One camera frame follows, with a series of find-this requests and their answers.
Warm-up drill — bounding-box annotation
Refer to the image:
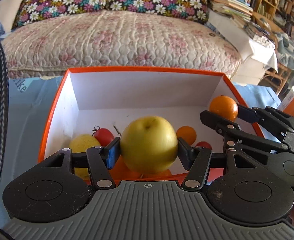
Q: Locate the red tomato on right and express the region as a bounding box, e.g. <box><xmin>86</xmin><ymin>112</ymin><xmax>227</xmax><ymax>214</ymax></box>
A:
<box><xmin>92</xmin><ymin>126</ymin><xmax>114</xmax><ymax>147</ymax></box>

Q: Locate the small yellow pear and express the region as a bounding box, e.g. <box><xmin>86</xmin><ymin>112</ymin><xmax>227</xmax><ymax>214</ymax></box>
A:
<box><xmin>69</xmin><ymin>134</ymin><xmax>100</xmax><ymax>180</ymax></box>

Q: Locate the beige pillow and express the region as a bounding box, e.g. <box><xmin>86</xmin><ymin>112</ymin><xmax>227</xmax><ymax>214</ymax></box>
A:
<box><xmin>0</xmin><ymin>0</ymin><xmax>22</xmax><ymax>36</ymax></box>

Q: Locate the red tomato behind finger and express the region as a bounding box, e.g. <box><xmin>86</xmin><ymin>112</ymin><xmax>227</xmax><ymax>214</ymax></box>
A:
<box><xmin>195</xmin><ymin>141</ymin><xmax>212</xmax><ymax>150</ymax></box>

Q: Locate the large yellow pear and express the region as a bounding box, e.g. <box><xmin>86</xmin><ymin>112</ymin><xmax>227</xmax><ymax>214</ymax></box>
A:
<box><xmin>120</xmin><ymin>116</ymin><xmax>178</xmax><ymax>174</ymax></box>

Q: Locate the sofa with quilted cover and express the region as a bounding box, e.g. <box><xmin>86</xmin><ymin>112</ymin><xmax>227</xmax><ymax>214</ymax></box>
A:
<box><xmin>0</xmin><ymin>0</ymin><xmax>242</xmax><ymax>78</ymax></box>

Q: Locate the rattan chair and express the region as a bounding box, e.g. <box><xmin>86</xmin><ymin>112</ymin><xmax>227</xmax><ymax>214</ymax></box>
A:
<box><xmin>253</xmin><ymin>12</ymin><xmax>294</xmax><ymax>94</ymax></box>

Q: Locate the blue tablecloth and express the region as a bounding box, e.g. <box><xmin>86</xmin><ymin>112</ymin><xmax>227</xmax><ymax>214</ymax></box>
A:
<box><xmin>0</xmin><ymin>76</ymin><xmax>282</xmax><ymax>228</ymax></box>

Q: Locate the stack of books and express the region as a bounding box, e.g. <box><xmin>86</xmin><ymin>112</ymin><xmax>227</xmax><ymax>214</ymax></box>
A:
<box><xmin>210</xmin><ymin>0</ymin><xmax>253</xmax><ymax>23</ymax></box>

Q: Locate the white draped side table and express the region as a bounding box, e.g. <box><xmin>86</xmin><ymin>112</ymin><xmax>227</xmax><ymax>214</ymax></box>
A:
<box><xmin>208</xmin><ymin>10</ymin><xmax>278</xmax><ymax>85</ymax></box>

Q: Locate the orange cardboard box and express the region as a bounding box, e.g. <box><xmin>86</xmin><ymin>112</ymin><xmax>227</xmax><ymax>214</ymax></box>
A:
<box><xmin>38</xmin><ymin>66</ymin><xmax>265</xmax><ymax>185</ymax></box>

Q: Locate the orange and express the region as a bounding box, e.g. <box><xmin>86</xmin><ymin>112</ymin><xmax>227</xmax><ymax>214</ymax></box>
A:
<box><xmin>176</xmin><ymin>126</ymin><xmax>197</xmax><ymax>145</ymax></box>
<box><xmin>108</xmin><ymin>156</ymin><xmax>172</xmax><ymax>180</ymax></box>
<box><xmin>209</xmin><ymin>95</ymin><xmax>238</xmax><ymax>122</ymax></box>

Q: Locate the left floral cushion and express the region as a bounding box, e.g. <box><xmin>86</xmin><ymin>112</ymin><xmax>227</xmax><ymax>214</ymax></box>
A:
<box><xmin>13</xmin><ymin>0</ymin><xmax>106</xmax><ymax>28</ymax></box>

